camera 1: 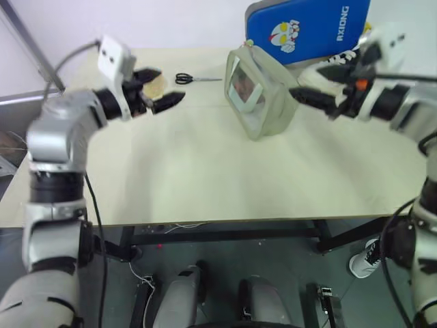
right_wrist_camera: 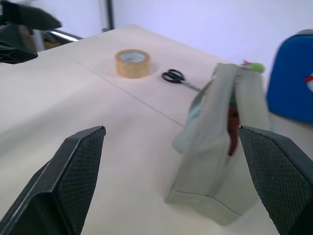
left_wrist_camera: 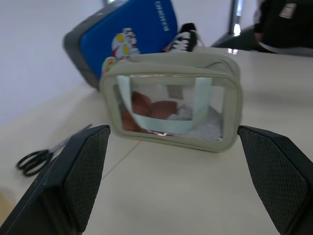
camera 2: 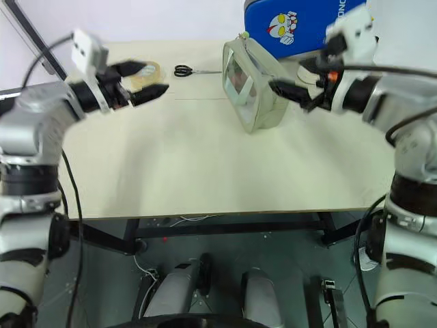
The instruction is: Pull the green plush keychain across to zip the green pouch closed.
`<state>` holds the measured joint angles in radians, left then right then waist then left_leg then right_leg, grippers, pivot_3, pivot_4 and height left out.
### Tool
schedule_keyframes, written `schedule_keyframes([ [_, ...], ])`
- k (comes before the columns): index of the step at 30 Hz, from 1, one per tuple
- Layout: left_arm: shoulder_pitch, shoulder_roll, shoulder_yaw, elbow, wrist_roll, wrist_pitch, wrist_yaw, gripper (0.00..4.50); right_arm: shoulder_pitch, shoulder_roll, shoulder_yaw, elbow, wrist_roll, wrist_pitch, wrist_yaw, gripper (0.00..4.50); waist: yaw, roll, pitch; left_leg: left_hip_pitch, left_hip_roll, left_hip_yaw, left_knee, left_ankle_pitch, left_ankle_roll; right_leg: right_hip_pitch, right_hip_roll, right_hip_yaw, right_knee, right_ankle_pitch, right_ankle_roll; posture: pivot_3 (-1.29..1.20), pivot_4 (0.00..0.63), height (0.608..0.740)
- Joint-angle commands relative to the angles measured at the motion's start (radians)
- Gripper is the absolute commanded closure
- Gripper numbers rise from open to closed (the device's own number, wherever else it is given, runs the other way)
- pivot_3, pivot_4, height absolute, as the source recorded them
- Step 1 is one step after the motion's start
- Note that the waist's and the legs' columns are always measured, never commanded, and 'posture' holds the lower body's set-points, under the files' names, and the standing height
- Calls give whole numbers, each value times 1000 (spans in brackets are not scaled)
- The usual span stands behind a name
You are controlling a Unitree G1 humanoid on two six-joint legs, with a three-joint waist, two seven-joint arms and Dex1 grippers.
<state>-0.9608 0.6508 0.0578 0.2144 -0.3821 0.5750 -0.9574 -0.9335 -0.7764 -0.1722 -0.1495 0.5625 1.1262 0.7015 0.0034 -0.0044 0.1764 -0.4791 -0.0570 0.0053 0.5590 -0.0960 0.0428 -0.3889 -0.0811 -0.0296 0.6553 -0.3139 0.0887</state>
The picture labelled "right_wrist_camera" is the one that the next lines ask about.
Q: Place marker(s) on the grey vertical pole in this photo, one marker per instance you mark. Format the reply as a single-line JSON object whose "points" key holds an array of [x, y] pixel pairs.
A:
{"points": [[108, 14]]}

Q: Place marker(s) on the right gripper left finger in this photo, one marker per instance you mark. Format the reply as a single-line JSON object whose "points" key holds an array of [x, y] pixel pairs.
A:
{"points": [[61, 176]]}

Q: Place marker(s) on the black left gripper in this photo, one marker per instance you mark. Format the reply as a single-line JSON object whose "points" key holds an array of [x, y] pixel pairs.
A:
{"points": [[11, 34]]}

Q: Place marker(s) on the green zipper pull charm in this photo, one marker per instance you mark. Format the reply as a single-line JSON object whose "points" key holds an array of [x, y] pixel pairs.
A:
{"points": [[255, 67]]}

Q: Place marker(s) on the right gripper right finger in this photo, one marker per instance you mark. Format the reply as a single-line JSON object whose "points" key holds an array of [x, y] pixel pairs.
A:
{"points": [[276, 176]]}

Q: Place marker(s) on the grey fabric pencil pouch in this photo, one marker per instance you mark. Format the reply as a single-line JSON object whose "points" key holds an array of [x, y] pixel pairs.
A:
{"points": [[210, 156]]}

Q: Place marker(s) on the silver metal rail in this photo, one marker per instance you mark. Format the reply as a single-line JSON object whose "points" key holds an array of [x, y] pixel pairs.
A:
{"points": [[64, 35]]}

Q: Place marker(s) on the blue hard case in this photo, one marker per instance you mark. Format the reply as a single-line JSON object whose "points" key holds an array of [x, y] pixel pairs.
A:
{"points": [[291, 80]]}

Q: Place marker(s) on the brown packing tape roll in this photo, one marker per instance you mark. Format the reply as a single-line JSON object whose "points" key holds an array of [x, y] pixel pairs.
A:
{"points": [[132, 64]]}

